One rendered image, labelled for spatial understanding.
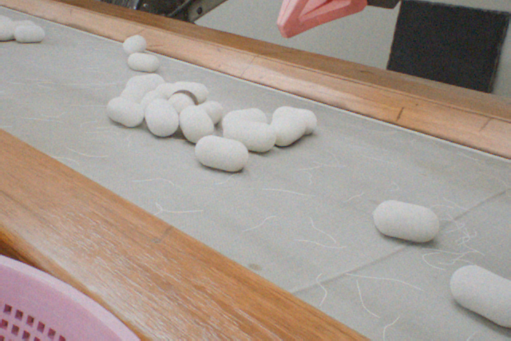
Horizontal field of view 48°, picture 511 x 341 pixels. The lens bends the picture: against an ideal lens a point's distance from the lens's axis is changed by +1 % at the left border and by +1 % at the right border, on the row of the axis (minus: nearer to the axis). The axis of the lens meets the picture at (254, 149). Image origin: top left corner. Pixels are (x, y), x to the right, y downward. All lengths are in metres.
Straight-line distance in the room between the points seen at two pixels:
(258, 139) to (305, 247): 0.12
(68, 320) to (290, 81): 0.43
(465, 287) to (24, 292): 0.16
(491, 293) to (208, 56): 0.47
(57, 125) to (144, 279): 0.24
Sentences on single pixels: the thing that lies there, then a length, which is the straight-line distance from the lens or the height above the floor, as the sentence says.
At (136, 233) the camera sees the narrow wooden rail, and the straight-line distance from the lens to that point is 0.22.
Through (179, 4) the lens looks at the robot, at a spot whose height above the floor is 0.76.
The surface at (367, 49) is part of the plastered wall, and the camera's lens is 2.69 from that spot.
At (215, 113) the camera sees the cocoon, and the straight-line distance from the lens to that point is 0.43.
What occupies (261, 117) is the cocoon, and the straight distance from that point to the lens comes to 0.41.
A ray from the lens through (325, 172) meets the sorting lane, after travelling 0.37.
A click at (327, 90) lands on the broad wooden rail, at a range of 0.55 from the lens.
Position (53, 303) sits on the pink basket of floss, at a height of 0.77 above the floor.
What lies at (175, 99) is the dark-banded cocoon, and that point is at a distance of 0.43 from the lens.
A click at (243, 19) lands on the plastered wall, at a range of 3.07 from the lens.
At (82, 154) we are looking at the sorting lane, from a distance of 0.37.
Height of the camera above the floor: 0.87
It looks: 19 degrees down
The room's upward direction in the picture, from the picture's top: 7 degrees clockwise
